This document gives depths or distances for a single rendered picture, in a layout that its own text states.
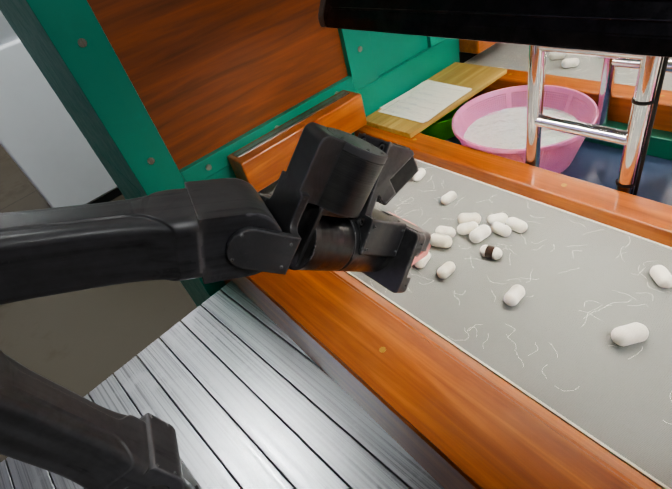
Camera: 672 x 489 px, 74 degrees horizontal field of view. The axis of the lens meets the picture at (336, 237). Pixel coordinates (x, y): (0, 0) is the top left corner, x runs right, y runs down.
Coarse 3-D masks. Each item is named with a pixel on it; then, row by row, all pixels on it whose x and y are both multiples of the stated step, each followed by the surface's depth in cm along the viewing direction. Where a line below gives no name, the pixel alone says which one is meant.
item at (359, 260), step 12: (408, 228) 44; (408, 240) 43; (420, 240) 43; (408, 252) 43; (420, 252) 44; (348, 264) 41; (360, 264) 42; (372, 264) 44; (384, 264) 45; (396, 264) 44; (408, 264) 43; (372, 276) 46; (384, 276) 45; (396, 276) 44; (408, 276) 44; (396, 288) 44
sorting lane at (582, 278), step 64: (512, 192) 74; (448, 256) 67; (512, 256) 64; (576, 256) 61; (640, 256) 59; (448, 320) 58; (512, 320) 56; (576, 320) 54; (640, 320) 52; (512, 384) 49; (576, 384) 48; (640, 384) 46; (640, 448) 42
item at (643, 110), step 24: (552, 48) 62; (528, 72) 67; (648, 72) 54; (528, 96) 69; (648, 96) 56; (528, 120) 71; (552, 120) 68; (648, 120) 58; (528, 144) 74; (624, 144) 62; (648, 144) 60; (624, 168) 63
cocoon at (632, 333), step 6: (630, 324) 50; (636, 324) 49; (642, 324) 49; (612, 330) 50; (618, 330) 49; (624, 330) 49; (630, 330) 49; (636, 330) 49; (642, 330) 49; (612, 336) 50; (618, 336) 49; (624, 336) 49; (630, 336) 49; (636, 336) 49; (642, 336) 49; (618, 342) 49; (624, 342) 49; (630, 342) 49; (636, 342) 49
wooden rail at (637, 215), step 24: (408, 144) 90; (432, 144) 88; (456, 144) 85; (456, 168) 82; (480, 168) 78; (504, 168) 76; (528, 168) 74; (528, 192) 72; (552, 192) 68; (576, 192) 67; (600, 192) 66; (624, 192) 65; (600, 216) 64; (624, 216) 61; (648, 216) 60
